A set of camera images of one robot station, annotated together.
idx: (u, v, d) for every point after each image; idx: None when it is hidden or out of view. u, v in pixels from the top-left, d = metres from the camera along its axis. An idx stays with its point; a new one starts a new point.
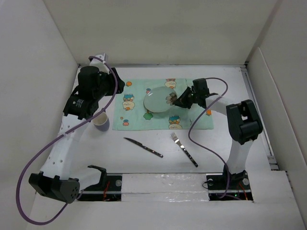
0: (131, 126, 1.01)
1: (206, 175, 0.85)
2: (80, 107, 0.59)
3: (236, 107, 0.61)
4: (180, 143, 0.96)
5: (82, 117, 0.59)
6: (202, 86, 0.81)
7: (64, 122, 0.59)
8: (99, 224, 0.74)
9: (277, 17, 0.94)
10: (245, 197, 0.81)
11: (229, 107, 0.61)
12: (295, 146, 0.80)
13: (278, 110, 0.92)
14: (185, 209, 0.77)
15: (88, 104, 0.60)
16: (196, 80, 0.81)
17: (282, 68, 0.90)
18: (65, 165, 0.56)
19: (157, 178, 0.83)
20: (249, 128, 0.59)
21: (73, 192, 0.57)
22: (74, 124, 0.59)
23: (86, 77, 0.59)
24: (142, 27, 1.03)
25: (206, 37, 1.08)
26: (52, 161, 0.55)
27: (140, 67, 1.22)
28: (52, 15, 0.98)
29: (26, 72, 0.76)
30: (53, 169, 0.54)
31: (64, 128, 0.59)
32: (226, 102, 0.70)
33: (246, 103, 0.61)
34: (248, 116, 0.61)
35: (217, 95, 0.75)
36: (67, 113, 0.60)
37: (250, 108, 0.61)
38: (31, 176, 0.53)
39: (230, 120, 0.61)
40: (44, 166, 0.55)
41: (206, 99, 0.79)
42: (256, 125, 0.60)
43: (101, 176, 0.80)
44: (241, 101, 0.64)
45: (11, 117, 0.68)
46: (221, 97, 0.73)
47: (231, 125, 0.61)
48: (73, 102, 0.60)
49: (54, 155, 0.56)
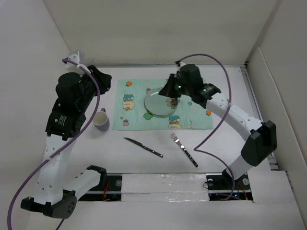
0: (131, 126, 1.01)
1: (206, 175, 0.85)
2: (64, 125, 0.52)
3: (259, 134, 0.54)
4: (180, 143, 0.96)
5: (67, 136, 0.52)
6: (195, 76, 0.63)
7: (47, 143, 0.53)
8: (100, 224, 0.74)
9: (277, 17, 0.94)
10: (245, 197, 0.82)
11: (255, 141, 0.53)
12: (295, 146, 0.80)
13: (278, 111, 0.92)
14: (185, 209, 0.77)
15: (72, 120, 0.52)
16: (186, 70, 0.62)
17: (282, 68, 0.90)
18: (56, 189, 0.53)
19: (157, 178, 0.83)
20: (265, 152, 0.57)
21: (70, 207, 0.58)
22: (60, 145, 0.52)
23: (65, 91, 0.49)
24: (142, 28, 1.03)
25: (206, 37, 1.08)
26: (41, 187, 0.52)
27: (140, 67, 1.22)
28: (52, 15, 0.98)
29: (26, 72, 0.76)
30: (44, 194, 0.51)
31: (48, 151, 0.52)
32: (241, 118, 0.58)
33: (270, 131, 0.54)
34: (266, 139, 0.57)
35: (225, 102, 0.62)
36: (51, 133, 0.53)
37: (272, 134, 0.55)
38: (22, 201, 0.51)
39: (249, 147, 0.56)
40: (35, 189, 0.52)
41: (206, 101, 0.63)
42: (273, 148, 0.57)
43: (101, 176, 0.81)
44: (260, 122, 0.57)
45: (11, 117, 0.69)
46: (230, 105, 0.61)
47: (249, 150, 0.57)
48: (55, 120, 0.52)
49: (43, 179, 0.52)
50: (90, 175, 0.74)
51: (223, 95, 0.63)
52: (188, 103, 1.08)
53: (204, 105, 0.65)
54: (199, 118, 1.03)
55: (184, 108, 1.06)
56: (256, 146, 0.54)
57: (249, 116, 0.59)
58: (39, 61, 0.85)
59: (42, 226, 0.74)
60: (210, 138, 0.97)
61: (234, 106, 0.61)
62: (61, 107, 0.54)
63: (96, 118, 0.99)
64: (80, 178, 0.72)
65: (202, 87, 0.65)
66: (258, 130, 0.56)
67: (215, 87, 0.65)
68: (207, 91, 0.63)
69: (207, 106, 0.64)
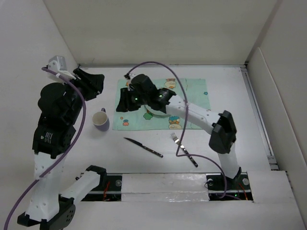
0: (131, 126, 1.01)
1: (206, 175, 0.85)
2: (50, 142, 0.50)
3: (219, 125, 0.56)
4: (180, 143, 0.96)
5: (55, 154, 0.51)
6: (148, 85, 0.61)
7: (36, 162, 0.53)
8: (100, 224, 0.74)
9: (277, 17, 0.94)
10: (245, 197, 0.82)
11: (218, 131, 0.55)
12: (295, 146, 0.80)
13: (278, 111, 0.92)
14: (185, 209, 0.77)
15: (59, 136, 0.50)
16: (138, 82, 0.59)
17: (282, 68, 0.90)
18: (51, 205, 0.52)
19: (157, 179, 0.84)
20: (230, 138, 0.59)
21: (69, 214, 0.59)
22: (48, 164, 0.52)
23: (48, 106, 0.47)
24: (142, 28, 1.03)
25: (206, 37, 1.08)
26: (35, 204, 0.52)
27: (140, 67, 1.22)
28: (52, 15, 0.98)
29: (26, 72, 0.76)
30: (37, 212, 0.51)
31: (38, 170, 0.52)
32: (201, 115, 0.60)
33: (227, 117, 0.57)
34: (227, 127, 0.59)
35: (182, 102, 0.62)
36: (39, 151, 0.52)
37: (230, 120, 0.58)
38: (18, 217, 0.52)
39: (214, 140, 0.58)
40: (29, 208, 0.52)
41: (166, 107, 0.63)
42: (235, 133, 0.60)
43: (101, 177, 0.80)
44: (218, 113, 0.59)
45: (12, 117, 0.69)
46: (188, 104, 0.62)
47: (216, 142, 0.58)
48: (41, 137, 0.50)
49: (37, 197, 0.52)
50: (88, 178, 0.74)
51: (178, 96, 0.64)
52: None
53: (164, 110, 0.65)
54: None
55: None
56: (220, 136, 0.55)
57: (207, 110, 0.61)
58: (39, 61, 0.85)
59: None
60: (199, 138, 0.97)
61: (191, 104, 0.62)
62: (48, 121, 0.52)
63: (96, 118, 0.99)
64: (79, 181, 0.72)
65: (158, 93, 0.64)
66: (218, 120, 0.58)
67: (169, 90, 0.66)
68: (164, 95, 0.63)
69: (168, 110, 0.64)
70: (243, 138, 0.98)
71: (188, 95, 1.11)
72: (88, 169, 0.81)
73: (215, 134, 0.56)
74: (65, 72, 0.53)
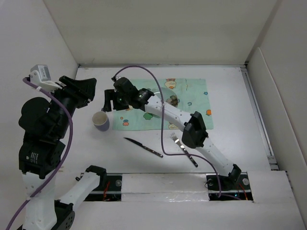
0: (131, 126, 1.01)
1: (206, 175, 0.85)
2: (37, 162, 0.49)
3: (190, 125, 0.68)
4: (180, 143, 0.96)
5: (43, 175, 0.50)
6: (128, 86, 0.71)
7: (26, 181, 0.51)
8: (99, 224, 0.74)
9: (277, 17, 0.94)
10: (245, 197, 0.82)
11: (188, 130, 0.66)
12: (295, 146, 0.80)
13: (278, 111, 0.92)
14: (185, 209, 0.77)
15: (46, 155, 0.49)
16: (118, 84, 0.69)
17: (282, 68, 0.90)
18: (47, 220, 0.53)
19: (157, 179, 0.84)
20: (200, 135, 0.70)
21: (67, 223, 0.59)
22: (38, 183, 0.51)
23: (31, 125, 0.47)
24: (142, 27, 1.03)
25: (206, 37, 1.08)
26: (31, 221, 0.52)
27: (140, 67, 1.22)
28: (52, 15, 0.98)
29: (26, 72, 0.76)
30: (34, 228, 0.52)
31: (29, 189, 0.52)
32: (175, 115, 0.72)
33: (197, 118, 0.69)
34: (198, 126, 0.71)
35: (159, 103, 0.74)
36: (26, 171, 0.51)
37: (200, 120, 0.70)
38: None
39: (186, 136, 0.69)
40: (25, 224, 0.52)
41: (145, 106, 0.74)
42: (204, 132, 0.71)
43: (101, 177, 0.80)
44: (190, 114, 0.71)
45: (11, 117, 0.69)
46: (164, 105, 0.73)
47: (188, 138, 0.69)
48: (27, 157, 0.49)
49: (32, 213, 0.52)
50: (88, 180, 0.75)
51: (156, 97, 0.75)
52: (188, 103, 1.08)
53: (143, 108, 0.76)
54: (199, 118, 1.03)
55: (184, 108, 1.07)
56: (190, 133, 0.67)
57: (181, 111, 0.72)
58: (38, 61, 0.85)
59: None
60: None
61: (167, 104, 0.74)
62: (34, 140, 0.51)
63: (96, 118, 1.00)
64: (79, 182, 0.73)
65: (137, 94, 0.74)
66: (189, 120, 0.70)
67: (148, 91, 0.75)
68: (143, 96, 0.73)
69: (147, 109, 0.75)
70: (242, 138, 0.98)
71: (188, 95, 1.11)
72: (88, 169, 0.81)
73: (186, 132, 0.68)
74: (48, 83, 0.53)
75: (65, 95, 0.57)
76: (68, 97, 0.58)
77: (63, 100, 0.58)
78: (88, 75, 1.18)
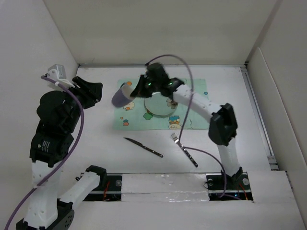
0: (131, 126, 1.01)
1: (206, 175, 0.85)
2: (48, 149, 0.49)
3: (218, 117, 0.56)
4: (180, 143, 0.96)
5: (53, 163, 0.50)
6: (161, 72, 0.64)
7: (34, 170, 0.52)
8: (100, 224, 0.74)
9: (277, 17, 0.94)
10: (245, 197, 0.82)
11: (216, 120, 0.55)
12: (295, 146, 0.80)
13: (278, 111, 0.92)
14: (185, 209, 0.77)
15: (57, 144, 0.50)
16: (152, 67, 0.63)
17: (282, 68, 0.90)
18: (49, 212, 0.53)
19: (157, 178, 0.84)
20: (230, 132, 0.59)
21: (67, 222, 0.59)
22: (45, 172, 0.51)
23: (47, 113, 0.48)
24: (143, 27, 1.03)
25: (206, 37, 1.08)
26: (33, 212, 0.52)
27: (140, 67, 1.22)
28: (52, 15, 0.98)
29: (26, 71, 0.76)
30: (35, 221, 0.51)
31: (35, 178, 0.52)
32: (203, 105, 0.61)
33: (228, 109, 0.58)
34: (227, 120, 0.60)
35: (189, 91, 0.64)
36: (36, 160, 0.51)
37: (230, 113, 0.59)
38: (17, 224, 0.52)
39: (214, 131, 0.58)
40: (27, 216, 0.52)
41: (173, 93, 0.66)
42: (235, 128, 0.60)
43: (101, 177, 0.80)
44: (220, 105, 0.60)
45: (12, 116, 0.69)
46: (194, 95, 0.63)
47: (214, 132, 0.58)
48: (38, 145, 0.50)
49: (35, 204, 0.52)
50: (88, 180, 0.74)
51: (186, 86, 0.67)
52: None
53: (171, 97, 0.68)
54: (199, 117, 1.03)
55: (184, 108, 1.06)
56: (218, 126, 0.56)
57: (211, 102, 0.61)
58: (38, 61, 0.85)
59: None
60: (199, 138, 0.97)
61: (196, 94, 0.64)
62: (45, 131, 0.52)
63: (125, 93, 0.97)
64: (79, 183, 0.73)
65: (169, 81, 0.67)
66: (218, 111, 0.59)
67: (179, 80, 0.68)
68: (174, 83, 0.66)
69: (175, 98, 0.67)
70: (242, 138, 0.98)
71: None
72: (88, 169, 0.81)
73: (213, 123, 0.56)
74: (64, 80, 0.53)
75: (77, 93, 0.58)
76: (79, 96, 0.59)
77: None
78: (88, 75, 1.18)
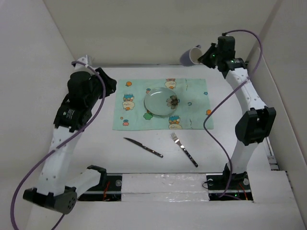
0: (131, 126, 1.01)
1: (206, 175, 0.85)
2: (72, 118, 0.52)
3: (256, 115, 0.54)
4: (180, 143, 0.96)
5: (74, 129, 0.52)
6: (229, 47, 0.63)
7: (54, 134, 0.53)
8: (99, 224, 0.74)
9: (277, 17, 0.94)
10: (245, 197, 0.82)
11: (251, 115, 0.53)
12: (295, 146, 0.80)
13: (278, 110, 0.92)
14: (185, 209, 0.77)
15: (80, 113, 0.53)
16: (223, 38, 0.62)
17: (282, 68, 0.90)
18: (60, 178, 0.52)
19: (157, 178, 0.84)
20: (256, 135, 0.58)
21: (70, 203, 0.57)
22: (65, 137, 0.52)
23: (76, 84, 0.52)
24: (143, 27, 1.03)
25: (206, 37, 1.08)
26: (45, 177, 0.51)
27: (140, 67, 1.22)
28: (53, 15, 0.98)
29: (26, 72, 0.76)
30: (45, 185, 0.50)
31: (55, 142, 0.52)
32: (249, 97, 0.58)
33: (270, 114, 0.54)
34: (262, 122, 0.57)
35: (244, 77, 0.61)
36: (58, 126, 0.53)
37: (270, 119, 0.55)
38: (25, 191, 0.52)
39: (242, 123, 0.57)
40: (37, 182, 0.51)
41: (229, 71, 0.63)
42: (264, 133, 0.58)
43: (101, 176, 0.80)
44: (265, 107, 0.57)
45: (12, 116, 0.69)
46: (247, 83, 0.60)
47: (242, 125, 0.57)
48: (64, 113, 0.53)
49: (48, 168, 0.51)
50: (89, 174, 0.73)
51: (246, 70, 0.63)
52: (188, 103, 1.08)
53: (226, 74, 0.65)
54: (204, 118, 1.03)
55: (184, 108, 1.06)
56: (249, 122, 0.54)
57: (260, 100, 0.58)
58: (38, 61, 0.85)
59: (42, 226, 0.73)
60: (199, 138, 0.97)
61: (250, 84, 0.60)
62: (70, 102, 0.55)
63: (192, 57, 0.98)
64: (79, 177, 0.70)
65: (230, 58, 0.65)
66: (259, 110, 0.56)
67: (243, 63, 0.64)
68: (234, 62, 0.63)
69: (228, 75, 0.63)
70: None
71: (188, 95, 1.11)
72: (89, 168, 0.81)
73: (246, 117, 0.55)
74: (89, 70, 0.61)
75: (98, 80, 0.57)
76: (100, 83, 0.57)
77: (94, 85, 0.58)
78: None
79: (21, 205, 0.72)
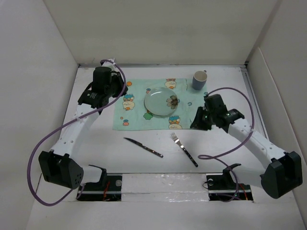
0: (131, 126, 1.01)
1: (206, 175, 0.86)
2: (94, 98, 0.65)
3: (281, 164, 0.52)
4: (179, 143, 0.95)
5: (95, 106, 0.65)
6: (218, 103, 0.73)
7: (77, 109, 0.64)
8: (99, 224, 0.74)
9: (277, 17, 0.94)
10: (245, 197, 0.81)
11: (275, 167, 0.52)
12: (296, 146, 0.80)
13: (278, 110, 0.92)
14: (185, 209, 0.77)
15: (101, 97, 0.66)
16: (209, 98, 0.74)
17: (282, 68, 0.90)
18: (76, 145, 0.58)
19: (157, 178, 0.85)
20: (289, 187, 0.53)
21: (77, 178, 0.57)
22: (87, 111, 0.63)
23: (101, 74, 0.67)
24: (143, 28, 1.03)
25: (206, 37, 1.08)
26: (63, 141, 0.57)
27: (141, 67, 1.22)
28: (52, 15, 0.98)
29: (25, 71, 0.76)
30: (63, 147, 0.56)
31: (77, 114, 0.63)
32: (263, 147, 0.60)
33: (293, 159, 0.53)
34: (289, 171, 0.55)
35: (247, 127, 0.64)
36: (81, 103, 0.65)
37: (296, 165, 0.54)
38: (42, 153, 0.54)
39: (270, 179, 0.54)
40: (55, 145, 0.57)
41: (229, 125, 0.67)
42: (295, 182, 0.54)
43: (101, 176, 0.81)
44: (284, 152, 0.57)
45: (12, 116, 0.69)
46: (253, 132, 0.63)
47: (270, 181, 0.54)
48: (87, 95, 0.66)
49: (67, 135, 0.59)
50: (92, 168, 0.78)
51: (246, 120, 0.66)
52: (188, 103, 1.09)
53: (227, 129, 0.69)
54: None
55: (184, 108, 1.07)
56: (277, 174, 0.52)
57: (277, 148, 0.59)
58: (38, 61, 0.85)
59: (42, 226, 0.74)
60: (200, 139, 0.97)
61: (255, 132, 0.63)
62: (92, 89, 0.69)
63: (201, 75, 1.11)
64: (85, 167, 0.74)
65: (226, 112, 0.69)
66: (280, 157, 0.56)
67: (238, 112, 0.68)
68: (231, 115, 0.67)
69: (230, 130, 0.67)
70: None
71: (188, 95, 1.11)
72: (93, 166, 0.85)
73: (272, 169, 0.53)
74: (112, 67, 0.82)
75: (116, 80, 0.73)
76: (118, 83, 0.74)
77: (111, 83, 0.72)
78: (88, 75, 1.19)
79: (21, 205, 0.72)
